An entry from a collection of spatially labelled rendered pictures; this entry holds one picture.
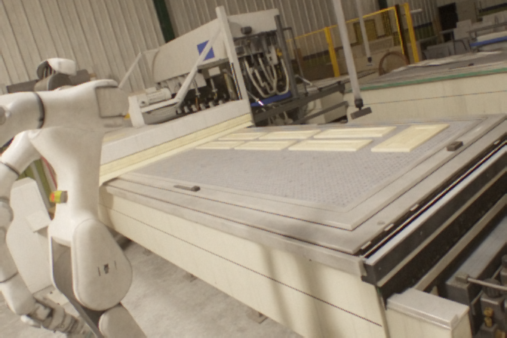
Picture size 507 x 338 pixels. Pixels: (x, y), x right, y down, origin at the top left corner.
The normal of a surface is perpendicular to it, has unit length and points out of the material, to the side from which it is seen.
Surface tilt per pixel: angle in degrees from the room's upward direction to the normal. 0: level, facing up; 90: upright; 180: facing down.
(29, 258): 90
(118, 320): 90
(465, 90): 90
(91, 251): 89
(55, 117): 124
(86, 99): 79
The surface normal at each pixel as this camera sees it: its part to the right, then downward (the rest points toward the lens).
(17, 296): 0.66, -0.21
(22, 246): 0.60, -0.01
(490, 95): -0.76, 0.31
